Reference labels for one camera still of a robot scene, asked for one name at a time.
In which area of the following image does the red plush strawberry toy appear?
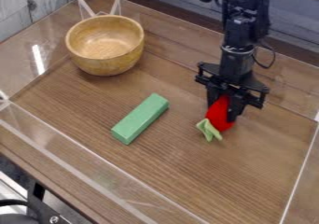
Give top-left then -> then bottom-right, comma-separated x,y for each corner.
196,95 -> 235,142

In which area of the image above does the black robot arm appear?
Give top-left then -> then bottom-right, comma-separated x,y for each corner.
196,0 -> 271,122

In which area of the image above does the wooden bowl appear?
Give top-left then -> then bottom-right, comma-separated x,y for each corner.
65,15 -> 144,77

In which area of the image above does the green rectangular block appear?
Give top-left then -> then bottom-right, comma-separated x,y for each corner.
111,93 -> 169,145

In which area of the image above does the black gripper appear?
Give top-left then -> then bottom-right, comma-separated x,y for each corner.
196,46 -> 269,122

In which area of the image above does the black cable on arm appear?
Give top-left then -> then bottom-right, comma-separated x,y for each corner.
251,39 -> 276,70

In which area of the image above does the clear acrylic tray wall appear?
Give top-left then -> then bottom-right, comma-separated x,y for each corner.
0,0 -> 319,224

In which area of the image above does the black stand under table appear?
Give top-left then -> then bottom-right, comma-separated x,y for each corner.
0,180 -> 84,224

